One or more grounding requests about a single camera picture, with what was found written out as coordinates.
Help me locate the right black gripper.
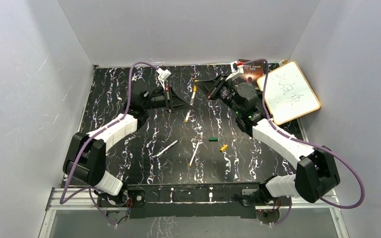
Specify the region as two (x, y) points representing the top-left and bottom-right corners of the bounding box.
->
(195, 73), (243, 116)

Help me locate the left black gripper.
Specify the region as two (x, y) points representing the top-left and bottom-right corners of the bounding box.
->
(142, 86), (193, 114)

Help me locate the white marker pen yellow end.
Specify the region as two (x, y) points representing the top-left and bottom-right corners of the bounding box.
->
(189, 141), (200, 167)

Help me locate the yellow pen cap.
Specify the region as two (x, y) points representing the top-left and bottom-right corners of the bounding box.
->
(193, 80), (198, 92)

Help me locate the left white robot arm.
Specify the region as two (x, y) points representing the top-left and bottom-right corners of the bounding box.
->
(63, 82), (191, 206)

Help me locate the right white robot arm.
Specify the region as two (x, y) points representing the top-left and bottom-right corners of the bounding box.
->
(196, 74), (340, 205)

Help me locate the orange-yellow pen cap lower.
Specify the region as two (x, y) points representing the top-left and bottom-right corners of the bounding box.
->
(220, 144), (228, 152)

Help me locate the dark book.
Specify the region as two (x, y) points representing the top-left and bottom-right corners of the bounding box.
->
(236, 61), (265, 90)

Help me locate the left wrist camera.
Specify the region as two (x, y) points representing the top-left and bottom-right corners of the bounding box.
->
(157, 67), (171, 88)

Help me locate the whiteboard with wooden frame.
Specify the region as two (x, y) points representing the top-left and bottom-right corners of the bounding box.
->
(257, 61), (321, 125)

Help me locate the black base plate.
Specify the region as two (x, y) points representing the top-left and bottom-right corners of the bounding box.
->
(95, 182), (289, 219)

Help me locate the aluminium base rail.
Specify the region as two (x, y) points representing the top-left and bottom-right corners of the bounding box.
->
(39, 184), (349, 238)

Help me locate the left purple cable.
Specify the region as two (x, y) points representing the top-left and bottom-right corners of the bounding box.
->
(60, 61), (160, 227)

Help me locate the purple cable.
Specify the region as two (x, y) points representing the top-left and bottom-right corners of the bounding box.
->
(60, 61), (160, 227)
(240, 58), (366, 226)

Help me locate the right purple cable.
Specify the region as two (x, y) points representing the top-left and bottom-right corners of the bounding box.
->
(240, 58), (366, 226)

